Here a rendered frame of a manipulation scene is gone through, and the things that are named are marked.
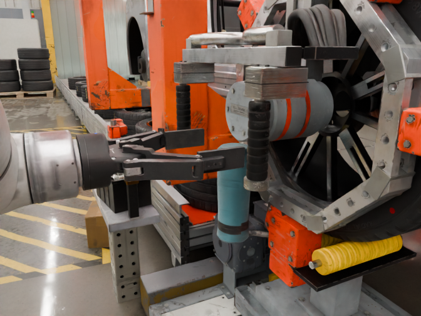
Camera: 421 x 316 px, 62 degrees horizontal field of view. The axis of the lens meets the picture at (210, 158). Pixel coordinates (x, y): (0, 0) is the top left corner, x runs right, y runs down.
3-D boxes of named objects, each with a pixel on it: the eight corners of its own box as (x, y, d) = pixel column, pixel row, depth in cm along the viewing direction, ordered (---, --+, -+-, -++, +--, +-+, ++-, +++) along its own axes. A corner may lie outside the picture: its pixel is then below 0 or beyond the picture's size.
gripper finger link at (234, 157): (196, 151, 47) (198, 152, 46) (242, 145, 50) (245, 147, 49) (197, 172, 48) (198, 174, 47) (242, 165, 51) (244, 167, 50)
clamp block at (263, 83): (307, 98, 58) (309, 64, 56) (260, 101, 54) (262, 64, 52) (287, 94, 62) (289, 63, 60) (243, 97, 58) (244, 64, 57)
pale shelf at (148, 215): (160, 222, 120) (160, 214, 119) (109, 232, 113) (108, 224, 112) (130, 182, 157) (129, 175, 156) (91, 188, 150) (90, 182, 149)
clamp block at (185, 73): (215, 83, 87) (215, 60, 86) (180, 84, 83) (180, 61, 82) (206, 81, 91) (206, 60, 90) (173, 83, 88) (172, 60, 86)
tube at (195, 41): (295, 49, 79) (299, -3, 76) (218, 49, 71) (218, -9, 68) (253, 50, 94) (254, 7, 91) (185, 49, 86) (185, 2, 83)
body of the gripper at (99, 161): (77, 179, 52) (140, 170, 55) (84, 200, 44) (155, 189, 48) (71, 129, 49) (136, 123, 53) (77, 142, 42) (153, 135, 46)
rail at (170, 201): (199, 249, 150) (198, 202, 144) (178, 254, 146) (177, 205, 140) (103, 134, 364) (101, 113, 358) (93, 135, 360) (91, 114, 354)
